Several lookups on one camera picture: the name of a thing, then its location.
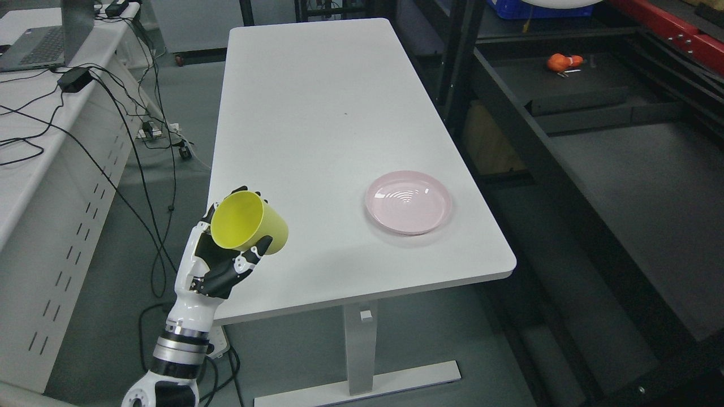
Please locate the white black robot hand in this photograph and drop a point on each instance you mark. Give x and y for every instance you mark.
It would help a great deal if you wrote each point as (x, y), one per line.
(207, 274)

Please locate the yellow plastic cup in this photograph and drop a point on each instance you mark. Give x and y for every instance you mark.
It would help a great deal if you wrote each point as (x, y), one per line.
(243, 218)

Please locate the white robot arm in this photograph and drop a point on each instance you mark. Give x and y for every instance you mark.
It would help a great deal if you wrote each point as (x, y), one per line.
(171, 380)

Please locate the orange toy on shelf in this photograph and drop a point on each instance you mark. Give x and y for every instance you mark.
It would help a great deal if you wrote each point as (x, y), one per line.
(559, 62)

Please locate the dark metal shelf rack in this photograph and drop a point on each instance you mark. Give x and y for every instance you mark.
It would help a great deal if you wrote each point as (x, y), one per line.
(607, 180)

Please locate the white power strip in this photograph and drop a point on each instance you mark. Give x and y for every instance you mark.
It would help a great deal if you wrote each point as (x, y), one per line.
(150, 131)

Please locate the white side desk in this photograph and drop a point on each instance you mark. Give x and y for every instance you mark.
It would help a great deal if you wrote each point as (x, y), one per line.
(62, 155)

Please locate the pink plastic plate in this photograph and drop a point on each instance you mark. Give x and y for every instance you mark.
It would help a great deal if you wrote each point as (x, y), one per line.
(408, 202)

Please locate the black power adapter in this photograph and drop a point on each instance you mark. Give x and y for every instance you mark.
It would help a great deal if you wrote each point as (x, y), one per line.
(74, 79)

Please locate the grey laptop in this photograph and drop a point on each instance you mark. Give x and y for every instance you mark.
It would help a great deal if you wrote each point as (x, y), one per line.
(52, 46)

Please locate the blue plastic crate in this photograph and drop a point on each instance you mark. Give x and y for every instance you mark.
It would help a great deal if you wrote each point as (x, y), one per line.
(518, 10)

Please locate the red metal beam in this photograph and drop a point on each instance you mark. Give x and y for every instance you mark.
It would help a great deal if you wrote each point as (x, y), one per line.
(697, 43)

